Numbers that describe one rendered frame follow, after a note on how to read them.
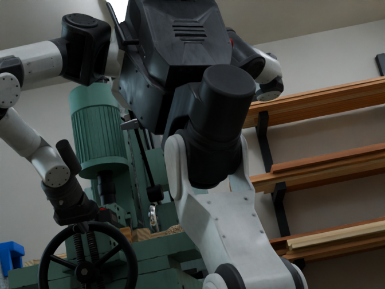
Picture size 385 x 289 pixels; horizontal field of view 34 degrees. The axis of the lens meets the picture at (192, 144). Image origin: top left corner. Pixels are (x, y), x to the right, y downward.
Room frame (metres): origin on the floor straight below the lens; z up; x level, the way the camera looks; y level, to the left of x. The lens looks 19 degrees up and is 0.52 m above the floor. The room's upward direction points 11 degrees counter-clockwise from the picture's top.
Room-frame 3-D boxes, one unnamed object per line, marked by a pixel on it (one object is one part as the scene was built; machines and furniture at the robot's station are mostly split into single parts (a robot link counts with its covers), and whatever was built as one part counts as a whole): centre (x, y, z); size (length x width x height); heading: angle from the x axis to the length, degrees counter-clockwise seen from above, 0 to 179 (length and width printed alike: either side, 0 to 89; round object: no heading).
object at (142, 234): (1.96, 0.21, 0.92); 0.04 x 0.03 x 0.04; 126
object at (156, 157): (2.30, 0.15, 1.22); 0.09 x 0.08 x 0.15; 174
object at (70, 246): (1.91, 0.35, 0.91); 0.15 x 0.14 x 0.09; 84
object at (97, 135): (2.10, 0.32, 1.35); 0.18 x 0.18 x 0.31
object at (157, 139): (2.41, 0.15, 1.40); 0.10 x 0.06 x 0.16; 174
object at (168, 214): (2.27, 0.14, 1.02); 0.09 x 0.07 x 0.12; 84
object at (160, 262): (2.04, 0.33, 0.82); 0.40 x 0.21 x 0.04; 84
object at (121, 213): (2.12, 0.32, 1.03); 0.14 x 0.07 x 0.09; 174
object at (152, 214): (2.22, 0.18, 1.02); 0.12 x 0.03 x 0.12; 174
